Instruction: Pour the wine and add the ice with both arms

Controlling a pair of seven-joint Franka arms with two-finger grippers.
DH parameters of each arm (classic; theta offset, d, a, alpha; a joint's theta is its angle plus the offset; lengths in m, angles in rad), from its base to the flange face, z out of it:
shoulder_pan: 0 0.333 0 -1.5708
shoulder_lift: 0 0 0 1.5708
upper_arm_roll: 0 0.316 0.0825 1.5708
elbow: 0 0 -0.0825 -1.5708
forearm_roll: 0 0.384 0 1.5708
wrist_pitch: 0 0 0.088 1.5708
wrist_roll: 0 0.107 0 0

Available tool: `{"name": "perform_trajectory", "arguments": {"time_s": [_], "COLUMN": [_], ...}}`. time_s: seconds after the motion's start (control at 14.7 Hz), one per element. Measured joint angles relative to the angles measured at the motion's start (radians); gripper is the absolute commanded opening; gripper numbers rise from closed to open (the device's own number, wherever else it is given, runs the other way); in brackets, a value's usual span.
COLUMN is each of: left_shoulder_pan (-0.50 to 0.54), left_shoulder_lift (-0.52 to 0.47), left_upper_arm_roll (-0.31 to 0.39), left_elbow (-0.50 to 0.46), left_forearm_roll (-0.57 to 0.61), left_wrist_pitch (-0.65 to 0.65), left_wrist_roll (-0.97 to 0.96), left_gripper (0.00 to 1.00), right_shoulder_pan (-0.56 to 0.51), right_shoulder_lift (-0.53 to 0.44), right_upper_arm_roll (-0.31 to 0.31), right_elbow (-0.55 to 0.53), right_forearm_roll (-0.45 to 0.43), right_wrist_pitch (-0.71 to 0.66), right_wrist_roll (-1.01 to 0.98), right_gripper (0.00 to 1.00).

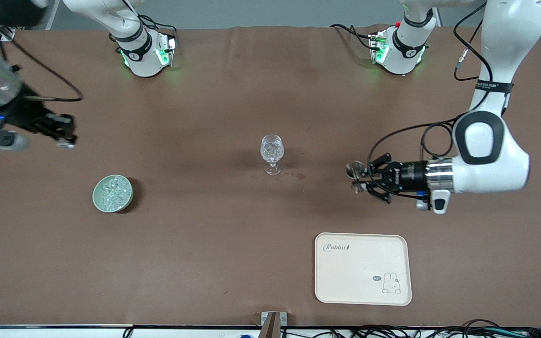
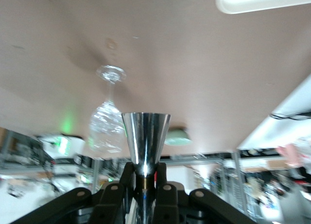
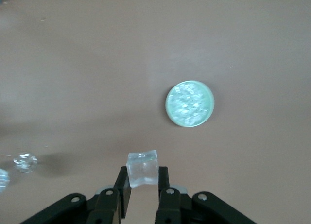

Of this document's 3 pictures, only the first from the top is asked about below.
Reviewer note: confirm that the brown table mat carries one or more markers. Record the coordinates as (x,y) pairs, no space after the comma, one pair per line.
(204,258)

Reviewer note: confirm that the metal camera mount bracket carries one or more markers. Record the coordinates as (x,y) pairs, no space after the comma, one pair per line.
(270,324)

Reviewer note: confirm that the metal double jigger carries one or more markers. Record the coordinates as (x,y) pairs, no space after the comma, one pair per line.
(355,168)

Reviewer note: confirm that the clear ice cube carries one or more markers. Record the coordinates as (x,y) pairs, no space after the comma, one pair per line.
(66,144)

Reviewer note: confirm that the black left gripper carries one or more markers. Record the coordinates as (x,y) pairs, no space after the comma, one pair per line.
(407,175)

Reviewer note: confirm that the clear ice cubes pile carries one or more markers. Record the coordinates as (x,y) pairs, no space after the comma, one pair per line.
(112,193)

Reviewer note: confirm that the green round bowl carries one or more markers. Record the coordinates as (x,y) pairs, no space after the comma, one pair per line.
(129,199)

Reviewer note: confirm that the aluminium frame profile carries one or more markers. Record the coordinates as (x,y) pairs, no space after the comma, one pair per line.
(6,34)

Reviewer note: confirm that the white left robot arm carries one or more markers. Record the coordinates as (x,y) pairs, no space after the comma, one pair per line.
(491,164)

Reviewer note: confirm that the clear stemmed wine glass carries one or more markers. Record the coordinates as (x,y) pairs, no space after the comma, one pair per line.
(272,148)

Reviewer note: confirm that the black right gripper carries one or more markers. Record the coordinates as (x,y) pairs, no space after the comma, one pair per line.
(25,115)

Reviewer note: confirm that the cream rabbit print tray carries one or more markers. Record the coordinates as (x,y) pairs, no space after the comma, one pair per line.
(355,263)

